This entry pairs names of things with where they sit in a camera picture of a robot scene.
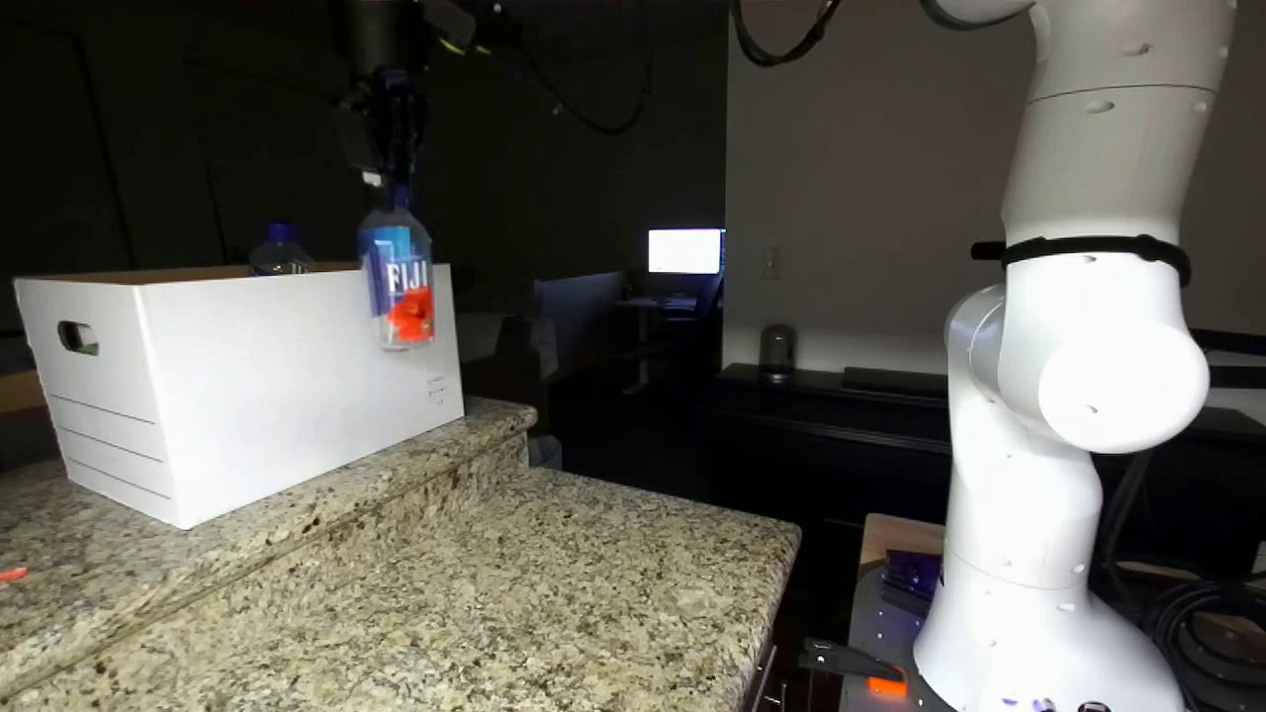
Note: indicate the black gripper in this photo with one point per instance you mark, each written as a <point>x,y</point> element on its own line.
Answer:
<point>381,124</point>

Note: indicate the plastic water bottle red flower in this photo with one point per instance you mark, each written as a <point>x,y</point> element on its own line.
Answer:
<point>398,268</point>

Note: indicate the plastic water bottle blue label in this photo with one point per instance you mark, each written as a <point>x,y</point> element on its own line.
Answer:
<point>277,252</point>

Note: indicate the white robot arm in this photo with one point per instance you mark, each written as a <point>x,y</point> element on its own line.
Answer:
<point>1081,351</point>

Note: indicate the white storage box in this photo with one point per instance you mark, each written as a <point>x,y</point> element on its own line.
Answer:
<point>193,392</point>

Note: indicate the glowing computer monitor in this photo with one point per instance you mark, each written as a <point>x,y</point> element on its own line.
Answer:
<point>674,252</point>

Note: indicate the dark desk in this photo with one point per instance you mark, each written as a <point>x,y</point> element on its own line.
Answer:
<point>830,454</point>

